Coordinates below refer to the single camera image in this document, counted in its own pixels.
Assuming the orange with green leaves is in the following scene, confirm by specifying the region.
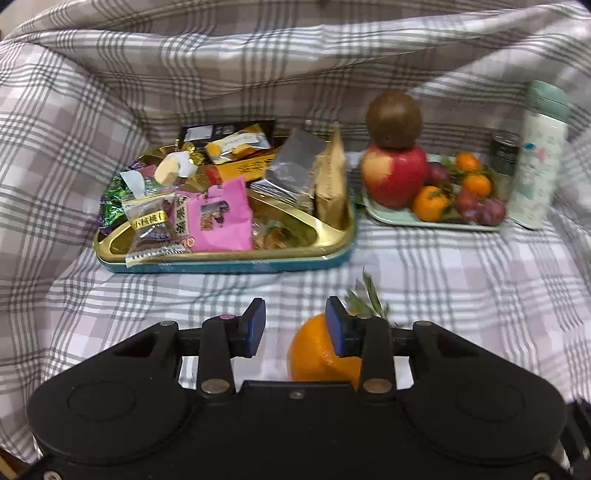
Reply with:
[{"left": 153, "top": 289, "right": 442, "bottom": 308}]
[{"left": 287, "top": 268, "right": 399, "bottom": 387}]

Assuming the silver foil bag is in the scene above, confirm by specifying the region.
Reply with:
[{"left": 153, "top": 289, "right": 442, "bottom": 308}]
[{"left": 249, "top": 129, "right": 326, "bottom": 213}]

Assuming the orange snack packet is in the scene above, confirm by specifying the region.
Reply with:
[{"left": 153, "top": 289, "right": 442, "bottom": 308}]
[{"left": 208, "top": 154, "right": 278, "bottom": 185}]

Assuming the green foil candy wrapper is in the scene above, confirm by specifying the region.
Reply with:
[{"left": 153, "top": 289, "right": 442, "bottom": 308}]
[{"left": 99, "top": 178, "right": 127, "bottom": 232}]

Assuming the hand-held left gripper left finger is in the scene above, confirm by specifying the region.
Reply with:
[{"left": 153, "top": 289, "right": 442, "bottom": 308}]
[{"left": 110, "top": 298, "right": 267, "bottom": 400}]

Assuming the white green printed bottle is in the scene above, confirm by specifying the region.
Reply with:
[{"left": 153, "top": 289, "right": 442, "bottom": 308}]
[{"left": 508, "top": 80, "right": 570, "bottom": 230}]

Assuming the white rectangular plate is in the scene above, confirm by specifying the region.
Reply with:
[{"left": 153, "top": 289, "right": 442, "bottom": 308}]
[{"left": 360, "top": 154, "right": 509, "bottom": 232}]

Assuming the gold teal snack tin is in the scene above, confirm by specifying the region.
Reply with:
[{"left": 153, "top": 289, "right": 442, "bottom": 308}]
[{"left": 93, "top": 138, "right": 358, "bottom": 274}]

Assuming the pink snack packet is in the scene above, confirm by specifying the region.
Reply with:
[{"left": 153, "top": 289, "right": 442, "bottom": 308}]
[{"left": 187, "top": 178, "right": 254, "bottom": 253}]

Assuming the red apple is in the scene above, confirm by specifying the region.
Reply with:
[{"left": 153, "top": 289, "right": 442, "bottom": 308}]
[{"left": 361, "top": 143, "right": 429, "bottom": 210}]

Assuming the black box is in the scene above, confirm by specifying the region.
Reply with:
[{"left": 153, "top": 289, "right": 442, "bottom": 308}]
[{"left": 179, "top": 121, "right": 275, "bottom": 144}]

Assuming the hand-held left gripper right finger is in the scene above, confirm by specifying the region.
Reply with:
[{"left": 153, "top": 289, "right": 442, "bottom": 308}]
[{"left": 325, "top": 297, "right": 481, "bottom": 401}]

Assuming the brown kiwi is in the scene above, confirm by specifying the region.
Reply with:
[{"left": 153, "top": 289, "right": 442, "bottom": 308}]
[{"left": 366, "top": 90, "right": 423, "bottom": 149}]

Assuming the clear packet with yellow label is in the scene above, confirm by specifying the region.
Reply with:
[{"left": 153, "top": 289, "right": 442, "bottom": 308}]
[{"left": 122, "top": 194, "right": 185, "bottom": 268}]

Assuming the cream wrapped pastry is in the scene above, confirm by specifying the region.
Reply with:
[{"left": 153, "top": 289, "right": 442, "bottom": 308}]
[{"left": 154, "top": 152, "right": 199, "bottom": 185}]

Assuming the white packet with black print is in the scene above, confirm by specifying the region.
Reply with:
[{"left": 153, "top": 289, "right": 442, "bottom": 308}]
[{"left": 172, "top": 194, "right": 191, "bottom": 250}]

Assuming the brown kraft paper bag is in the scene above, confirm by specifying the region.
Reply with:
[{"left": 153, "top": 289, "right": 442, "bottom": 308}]
[{"left": 315, "top": 127, "right": 348, "bottom": 230}]

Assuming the dark metal can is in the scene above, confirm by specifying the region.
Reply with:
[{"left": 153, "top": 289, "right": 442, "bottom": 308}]
[{"left": 489, "top": 131, "right": 522, "bottom": 188}]

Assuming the white paper scrap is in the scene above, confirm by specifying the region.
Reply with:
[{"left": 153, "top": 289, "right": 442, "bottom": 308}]
[{"left": 120, "top": 168, "right": 148, "bottom": 195}]

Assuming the yellow white snack packet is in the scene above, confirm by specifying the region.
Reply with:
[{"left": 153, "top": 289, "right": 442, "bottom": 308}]
[{"left": 205, "top": 130, "right": 271, "bottom": 164}]

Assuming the grey plaid blanket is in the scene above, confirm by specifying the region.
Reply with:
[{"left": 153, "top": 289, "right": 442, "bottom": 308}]
[{"left": 0, "top": 0, "right": 591, "bottom": 464}]

